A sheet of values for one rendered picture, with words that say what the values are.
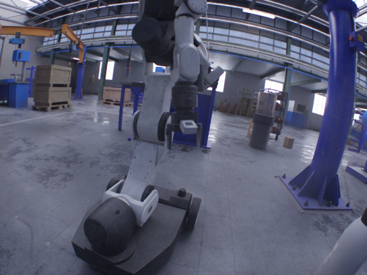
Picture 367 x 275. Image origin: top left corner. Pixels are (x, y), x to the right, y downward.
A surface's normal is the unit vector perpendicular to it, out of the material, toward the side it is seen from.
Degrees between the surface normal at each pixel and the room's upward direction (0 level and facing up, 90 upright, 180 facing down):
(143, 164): 57
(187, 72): 81
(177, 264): 0
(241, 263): 0
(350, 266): 90
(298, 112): 90
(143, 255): 0
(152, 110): 68
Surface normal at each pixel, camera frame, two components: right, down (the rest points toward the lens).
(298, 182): -0.52, 0.13
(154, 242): 0.14, -0.96
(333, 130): -0.77, 0.04
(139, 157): -0.12, -0.36
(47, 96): -0.06, 0.23
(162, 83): -0.21, 0.05
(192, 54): 0.37, 0.12
